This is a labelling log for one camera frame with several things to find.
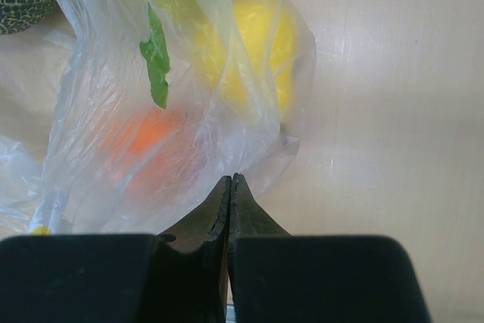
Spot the clear plastic fruit bag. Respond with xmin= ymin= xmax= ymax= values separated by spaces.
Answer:
xmin=1 ymin=0 xmax=315 ymax=237

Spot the yellow fruit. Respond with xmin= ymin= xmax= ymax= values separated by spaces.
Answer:
xmin=156 ymin=0 xmax=298 ymax=118

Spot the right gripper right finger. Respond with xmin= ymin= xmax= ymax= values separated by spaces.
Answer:
xmin=229 ymin=174 xmax=431 ymax=322

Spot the orange fruit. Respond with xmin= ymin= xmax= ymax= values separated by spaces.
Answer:
xmin=98 ymin=107 xmax=214 ymax=207

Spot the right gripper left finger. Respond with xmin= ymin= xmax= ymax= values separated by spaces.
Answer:
xmin=1 ymin=176 xmax=231 ymax=322

